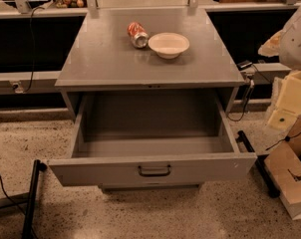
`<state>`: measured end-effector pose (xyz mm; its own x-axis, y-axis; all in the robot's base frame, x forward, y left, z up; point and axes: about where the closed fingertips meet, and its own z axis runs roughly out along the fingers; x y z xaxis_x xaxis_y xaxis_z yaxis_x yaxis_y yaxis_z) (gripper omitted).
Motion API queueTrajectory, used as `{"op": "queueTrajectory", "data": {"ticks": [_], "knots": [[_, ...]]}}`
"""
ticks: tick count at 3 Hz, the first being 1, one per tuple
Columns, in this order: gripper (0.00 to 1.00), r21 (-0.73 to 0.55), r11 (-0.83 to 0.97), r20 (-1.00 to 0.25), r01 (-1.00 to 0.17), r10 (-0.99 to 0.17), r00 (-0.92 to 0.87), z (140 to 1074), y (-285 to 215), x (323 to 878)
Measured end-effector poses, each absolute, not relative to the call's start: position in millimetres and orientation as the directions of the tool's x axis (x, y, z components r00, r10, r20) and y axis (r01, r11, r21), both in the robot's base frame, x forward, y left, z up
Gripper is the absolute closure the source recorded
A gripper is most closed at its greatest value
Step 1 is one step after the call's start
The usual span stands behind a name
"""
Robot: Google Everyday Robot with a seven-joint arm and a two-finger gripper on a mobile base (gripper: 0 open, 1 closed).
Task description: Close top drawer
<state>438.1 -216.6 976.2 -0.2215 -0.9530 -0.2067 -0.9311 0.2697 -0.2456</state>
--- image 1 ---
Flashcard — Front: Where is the grey top drawer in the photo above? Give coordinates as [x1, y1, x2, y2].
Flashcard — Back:
[49, 90, 256, 190]

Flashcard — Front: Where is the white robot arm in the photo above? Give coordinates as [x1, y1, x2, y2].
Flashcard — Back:
[258, 5, 301, 130]

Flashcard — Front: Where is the grey metal drawer cabinet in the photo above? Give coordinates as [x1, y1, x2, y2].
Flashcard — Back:
[54, 6, 247, 193]

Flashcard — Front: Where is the cardboard box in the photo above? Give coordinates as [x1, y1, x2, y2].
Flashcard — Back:
[265, 118, 301, 220]

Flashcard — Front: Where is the crushed orange soda can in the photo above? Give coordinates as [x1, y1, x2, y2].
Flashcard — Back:
[127, 22, 150, 49]

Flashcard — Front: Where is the black stand leg left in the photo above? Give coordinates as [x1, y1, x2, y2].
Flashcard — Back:
[22, 159, 47, 239]

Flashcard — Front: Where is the black adapter with cable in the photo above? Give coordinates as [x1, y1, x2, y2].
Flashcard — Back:
[227, 60, 272, 122]

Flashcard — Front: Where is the black top drawer handle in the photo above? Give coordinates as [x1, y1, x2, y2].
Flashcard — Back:
[138, 165, 171, 177]

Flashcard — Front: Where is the black hanging cable left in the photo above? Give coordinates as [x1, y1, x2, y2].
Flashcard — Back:
[24, 5, 45, 94]

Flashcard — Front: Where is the wall power outlet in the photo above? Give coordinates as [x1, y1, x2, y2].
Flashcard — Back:
[10, 81, 24, 94]

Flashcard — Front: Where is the black cable on floor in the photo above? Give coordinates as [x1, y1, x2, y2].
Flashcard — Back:
[0, 159, 39, 239]

